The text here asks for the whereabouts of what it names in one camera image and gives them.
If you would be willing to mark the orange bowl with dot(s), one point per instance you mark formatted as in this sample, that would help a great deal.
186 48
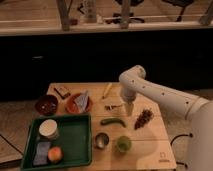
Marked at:
72 108

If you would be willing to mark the green cucumber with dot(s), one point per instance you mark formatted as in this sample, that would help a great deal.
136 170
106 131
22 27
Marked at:
112 120

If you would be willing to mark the orange peach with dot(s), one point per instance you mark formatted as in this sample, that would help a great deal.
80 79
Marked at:
55 154

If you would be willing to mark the dark grape bunch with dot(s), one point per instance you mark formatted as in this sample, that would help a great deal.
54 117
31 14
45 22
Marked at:
143 119

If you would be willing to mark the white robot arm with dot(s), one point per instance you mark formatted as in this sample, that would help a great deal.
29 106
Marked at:
195 108

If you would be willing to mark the small metal cup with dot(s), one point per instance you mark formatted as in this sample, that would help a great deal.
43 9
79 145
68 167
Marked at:
101 140

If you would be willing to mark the grey folded cloth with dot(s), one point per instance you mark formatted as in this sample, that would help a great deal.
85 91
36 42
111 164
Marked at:
81 101

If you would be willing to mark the yellow banana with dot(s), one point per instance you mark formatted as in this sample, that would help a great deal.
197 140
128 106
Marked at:
106 90

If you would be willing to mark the green plastic cup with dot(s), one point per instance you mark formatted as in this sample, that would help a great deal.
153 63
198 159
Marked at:
123 144

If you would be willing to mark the dark red bowl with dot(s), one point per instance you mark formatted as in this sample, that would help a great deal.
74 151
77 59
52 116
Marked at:
47 105

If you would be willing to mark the green plastic tray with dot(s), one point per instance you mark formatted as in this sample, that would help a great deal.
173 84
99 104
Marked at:
75 140

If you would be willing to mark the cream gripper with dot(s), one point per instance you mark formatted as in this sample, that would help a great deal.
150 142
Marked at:
129 106

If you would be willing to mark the silver metal fork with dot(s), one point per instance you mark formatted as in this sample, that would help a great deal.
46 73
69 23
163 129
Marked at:
112 107

